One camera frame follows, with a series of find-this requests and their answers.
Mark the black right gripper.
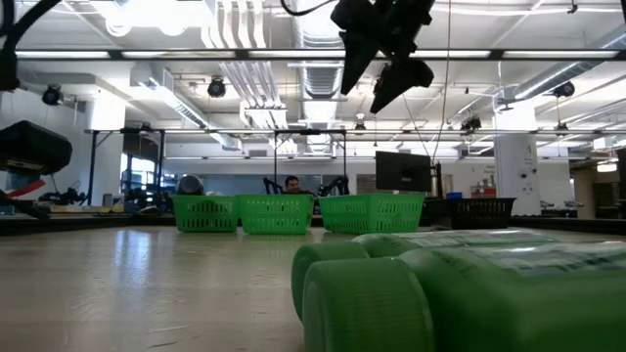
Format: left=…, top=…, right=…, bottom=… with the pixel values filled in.
left=330, top=0, right=436, bottom=114

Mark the green travel bottle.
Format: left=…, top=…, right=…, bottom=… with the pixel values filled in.
left=291, top=228, right=563, bottom=324
left=301, top=241, right=626, bottom=352

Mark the black computer monitor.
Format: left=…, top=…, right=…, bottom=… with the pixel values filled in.
left=375, top=150, right=433, bottom=194

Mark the green plastic basket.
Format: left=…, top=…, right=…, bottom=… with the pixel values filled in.
left=171, top=194, right=241, bottom=234
left=318, top=193, right=425, bottom=235
left=238, top=194, right=315, bottom=236

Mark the person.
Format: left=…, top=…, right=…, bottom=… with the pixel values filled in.
left=283, top=174, right=319, bottom=197

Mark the black plastic basket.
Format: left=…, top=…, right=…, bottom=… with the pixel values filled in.
left=424, top=197, right=517, bottom=231

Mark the grey round object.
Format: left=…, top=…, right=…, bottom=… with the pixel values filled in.
left=175, top=174, right=205, bottom=197

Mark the silver ventilation duct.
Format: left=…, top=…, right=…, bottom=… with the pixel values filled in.
left=508, top=23, right=626, bottom=102
left=291, top=0, right=349, bottom=155

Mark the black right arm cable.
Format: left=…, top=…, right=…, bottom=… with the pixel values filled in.
left=279, top=0, right=338, bottom=17

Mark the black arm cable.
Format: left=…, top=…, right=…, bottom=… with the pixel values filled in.
left=0, top=0, right=63, bottom=93
left=279, top=0, right=338, bottom=17

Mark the black background rig frame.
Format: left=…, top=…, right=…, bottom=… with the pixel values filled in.
left=86, top=127, right=349, bottom=206

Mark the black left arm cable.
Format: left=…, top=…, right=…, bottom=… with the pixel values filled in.
left=0, top=0, right=63, bottom=93

